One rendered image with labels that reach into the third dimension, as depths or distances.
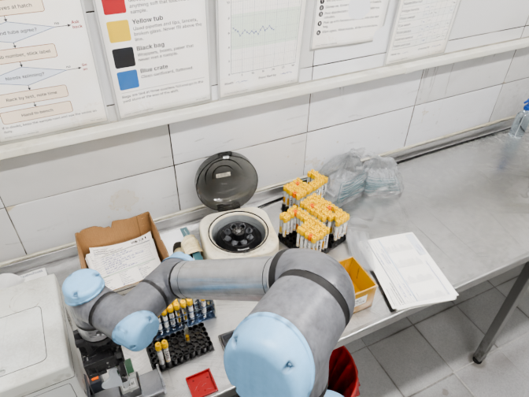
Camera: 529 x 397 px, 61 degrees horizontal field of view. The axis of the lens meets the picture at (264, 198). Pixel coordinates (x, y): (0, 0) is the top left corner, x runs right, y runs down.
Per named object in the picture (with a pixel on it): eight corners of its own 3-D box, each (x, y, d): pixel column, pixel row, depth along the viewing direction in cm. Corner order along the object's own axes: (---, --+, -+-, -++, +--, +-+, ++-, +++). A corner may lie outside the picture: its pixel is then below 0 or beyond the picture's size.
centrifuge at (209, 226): (215, 301, 140) (212, 275, 132) (197, 237, 162) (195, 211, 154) (287, 284, 146) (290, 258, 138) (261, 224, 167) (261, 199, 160)
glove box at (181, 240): (180, 300, 140) (177, 280, 134) (160, 250, 157) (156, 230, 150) (217, 287, 144) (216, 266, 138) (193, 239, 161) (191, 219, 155)
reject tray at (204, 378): (194, 402, 115) (193, 400, 115) (185, 379, 120) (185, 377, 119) (218, 391, 118) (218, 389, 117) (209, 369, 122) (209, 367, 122)
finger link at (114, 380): (105, 395, 105) (95, 367, 101) (131, 384, 107) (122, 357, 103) (108, 405, 102) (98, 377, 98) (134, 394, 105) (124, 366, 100)
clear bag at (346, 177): (331, 214, 172) (338, 176, 161) (301, 192, 182) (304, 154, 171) (375, 188, 185) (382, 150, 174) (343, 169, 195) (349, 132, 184)
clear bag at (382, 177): (357, 197, 181) (363, 169, 172) (350, 172, 194) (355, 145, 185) (407, 197, 181) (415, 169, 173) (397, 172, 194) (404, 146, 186)
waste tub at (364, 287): (335, 321, 135) (340, 301, 128) (313, 289, 144) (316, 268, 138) (372, 306, 139) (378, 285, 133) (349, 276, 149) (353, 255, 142)
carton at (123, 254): (99, 330, 131) (87, 298, 122) (83, 264, 151) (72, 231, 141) (180, 301, 140) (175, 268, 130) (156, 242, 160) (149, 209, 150)
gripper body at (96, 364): (84, 354, 103) (71, 322, 95) (122, 339, 106) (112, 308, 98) (90, 382, 98) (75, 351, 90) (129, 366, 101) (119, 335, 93)
